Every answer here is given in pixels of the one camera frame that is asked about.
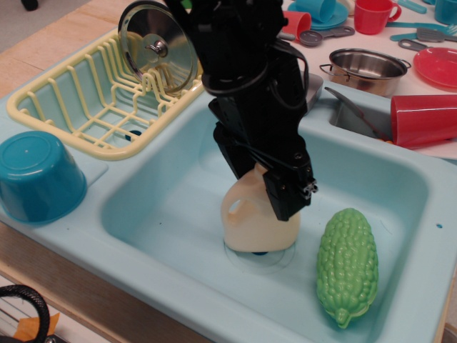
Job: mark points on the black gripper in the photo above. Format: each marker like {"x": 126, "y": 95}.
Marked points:
{"x": 258, "y": 115}

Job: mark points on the cream toy detergent bottle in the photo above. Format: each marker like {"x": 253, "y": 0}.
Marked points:
{"x": 250, "y": 224}

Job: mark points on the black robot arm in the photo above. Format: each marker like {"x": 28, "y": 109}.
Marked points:
{"x": 231, "y": 36}

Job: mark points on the yellow plastic drying rack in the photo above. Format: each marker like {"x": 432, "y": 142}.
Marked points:
{"x": 92, "y": 102}

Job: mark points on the grey toy faucet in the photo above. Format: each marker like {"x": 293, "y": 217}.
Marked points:
{"x": 315, "y": 82}

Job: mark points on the grey knife in compartment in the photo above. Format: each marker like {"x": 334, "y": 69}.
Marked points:
{"x": 357, "y": 112}

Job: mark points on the green toy bitter gourd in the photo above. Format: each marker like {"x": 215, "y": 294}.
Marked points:
{"x": 347, "y": 267}

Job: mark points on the grey toy ladle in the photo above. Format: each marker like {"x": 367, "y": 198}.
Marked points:
{"x": 312, "y": 38}

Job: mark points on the steel cooking pot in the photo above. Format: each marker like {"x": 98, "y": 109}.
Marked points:
{"x": 369, "y": 71}

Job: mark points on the small red cup lying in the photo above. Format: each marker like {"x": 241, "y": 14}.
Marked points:
{"x": 297, "y": 22}

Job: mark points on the large red plastic cup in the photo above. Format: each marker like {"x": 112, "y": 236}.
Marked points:
{"x": 418, "y": 120}

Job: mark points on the teal cup on saucer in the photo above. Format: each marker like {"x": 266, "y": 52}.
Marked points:
{"x": 325, "y": 14}

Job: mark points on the steel pot lid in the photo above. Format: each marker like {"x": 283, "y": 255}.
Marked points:
{"x": 151, "y": 40}

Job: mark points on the red plastic mug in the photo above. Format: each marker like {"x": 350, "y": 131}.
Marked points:
{"x": 372, "y": 16}

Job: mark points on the red plastic plate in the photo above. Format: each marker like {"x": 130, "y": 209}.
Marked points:
{"x": 437, "y": 65}

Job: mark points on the grey toy spatula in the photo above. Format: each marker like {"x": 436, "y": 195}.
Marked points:
{"x": 425, "y": 35}

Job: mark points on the teal upturned plastic bowl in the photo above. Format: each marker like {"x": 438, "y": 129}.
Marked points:
{"x": 40, "y": 180}

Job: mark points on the teal cup top right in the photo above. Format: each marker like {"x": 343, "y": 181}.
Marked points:
{"x": 446, "y": 11}

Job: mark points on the orange tape piece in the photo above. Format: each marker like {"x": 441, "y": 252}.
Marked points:
{"x": 28, "y": 328}

